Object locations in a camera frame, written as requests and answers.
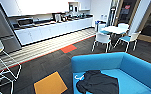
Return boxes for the white plastic hanger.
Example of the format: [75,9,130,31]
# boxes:
[73,73,88,82]

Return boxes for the black shirt grey print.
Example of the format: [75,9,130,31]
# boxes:
[75,69,120,94]

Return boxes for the white kitchen counter cabinets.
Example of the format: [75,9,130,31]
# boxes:
[12,16,94,47]

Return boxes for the bin with blue top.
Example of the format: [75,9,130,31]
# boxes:
[94,20,102,33]

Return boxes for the white chair blue seat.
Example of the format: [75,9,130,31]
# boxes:
[98,23,109,34]
[119,30,142,53]

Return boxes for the white square table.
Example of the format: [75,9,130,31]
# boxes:
[100,25,129,36]

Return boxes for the white upper cabinets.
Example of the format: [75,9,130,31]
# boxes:
[0,0,92,17]

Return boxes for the black microwave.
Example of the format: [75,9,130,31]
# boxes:
[17,18,34,28]

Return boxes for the large blue sofa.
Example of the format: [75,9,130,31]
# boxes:
[70,51,151,94]

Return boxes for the grey steel fridge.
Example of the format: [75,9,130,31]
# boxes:
[0,2,23,54]

